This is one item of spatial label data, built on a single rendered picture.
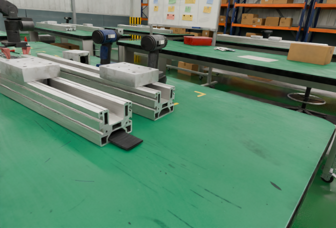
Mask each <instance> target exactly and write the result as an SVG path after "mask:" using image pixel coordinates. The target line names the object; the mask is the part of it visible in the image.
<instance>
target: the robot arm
mask: <svg viewBox="0 0 336 228"><path fill-rule="evenodd" d="M18 12H19V10H18V8H17V6H16V5H14V4H13V3H11V2H9V1H8V0H0V13H2V16H3V18H6V19H5V20H4V25H5V30H6V35H7V41H1V44H2V45H1V46H0V49H1V51H2V52H3V53H4V54H5V56H6V58H7V59H8V60H10V59H11V56H10V49H9V48H8V47H15V48H21V49H22V52H23V55H28V54H29V52H30V49H31V46H30V45H28V42H26V41H21V37H20V32H19V30H20V31H34V30H35V25H34V22H33V19H32V18H29V17H21V16H18V15H17V14H18Z"/></svg>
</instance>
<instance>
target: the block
mask: <svg viewBox="0 0 336 228"><path fill-rule="evenodd" d="M62 55H63V59H67V60H71V61H75V62H79V63H83V64H87V65H91V60H90V51H83V50H76V49H75V50H67V51H62Z"/></svg>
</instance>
